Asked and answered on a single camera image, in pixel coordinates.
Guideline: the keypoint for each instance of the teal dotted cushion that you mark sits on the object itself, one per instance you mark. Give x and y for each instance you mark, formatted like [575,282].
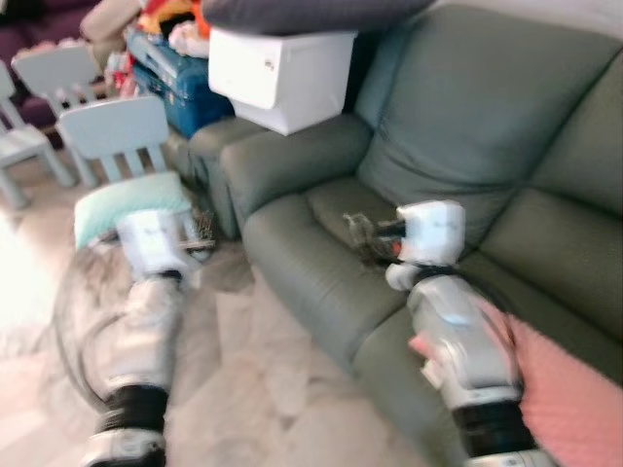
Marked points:
[131,204]

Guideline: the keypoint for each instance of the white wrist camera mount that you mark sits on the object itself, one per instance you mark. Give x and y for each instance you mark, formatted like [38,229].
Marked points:
[433,232]
[151,241]

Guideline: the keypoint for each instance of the yellow orange clothes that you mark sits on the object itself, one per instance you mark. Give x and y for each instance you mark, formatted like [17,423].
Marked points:
[170,15]

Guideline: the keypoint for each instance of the red white clothes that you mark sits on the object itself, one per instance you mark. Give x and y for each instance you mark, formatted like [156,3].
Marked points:
[117,73]

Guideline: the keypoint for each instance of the light blue child chair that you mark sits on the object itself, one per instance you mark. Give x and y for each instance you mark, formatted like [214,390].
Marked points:
[112,131]
[24,146]
[58,70]

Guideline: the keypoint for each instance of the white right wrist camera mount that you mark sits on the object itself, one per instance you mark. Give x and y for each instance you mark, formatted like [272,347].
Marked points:
[433,232]

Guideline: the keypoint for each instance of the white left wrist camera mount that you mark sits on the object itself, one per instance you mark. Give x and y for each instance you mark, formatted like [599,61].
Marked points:
[151,241]

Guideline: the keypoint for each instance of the purple sofa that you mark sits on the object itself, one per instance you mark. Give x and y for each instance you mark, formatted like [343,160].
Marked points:
[29,29]

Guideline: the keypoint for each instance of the green leather sofa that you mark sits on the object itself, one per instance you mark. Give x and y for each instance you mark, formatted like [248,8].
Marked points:
[467,107]

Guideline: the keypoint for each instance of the pink pillow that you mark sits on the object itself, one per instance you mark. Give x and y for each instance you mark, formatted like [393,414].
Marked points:
[574,409]

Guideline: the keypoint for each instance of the white storage box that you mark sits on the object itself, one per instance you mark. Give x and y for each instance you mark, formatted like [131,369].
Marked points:
[282,78]

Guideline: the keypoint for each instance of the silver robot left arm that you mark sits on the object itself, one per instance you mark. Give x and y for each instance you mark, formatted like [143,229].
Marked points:
[136,341]

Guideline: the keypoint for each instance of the dark grey cushion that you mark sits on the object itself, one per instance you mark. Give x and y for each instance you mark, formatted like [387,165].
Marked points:
[311,12]

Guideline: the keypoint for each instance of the beige cushion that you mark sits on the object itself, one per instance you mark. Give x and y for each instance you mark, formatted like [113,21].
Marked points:
[107,19]

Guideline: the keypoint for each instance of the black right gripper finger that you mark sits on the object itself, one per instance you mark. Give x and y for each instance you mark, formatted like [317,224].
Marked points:
[360,226]
[364,251]

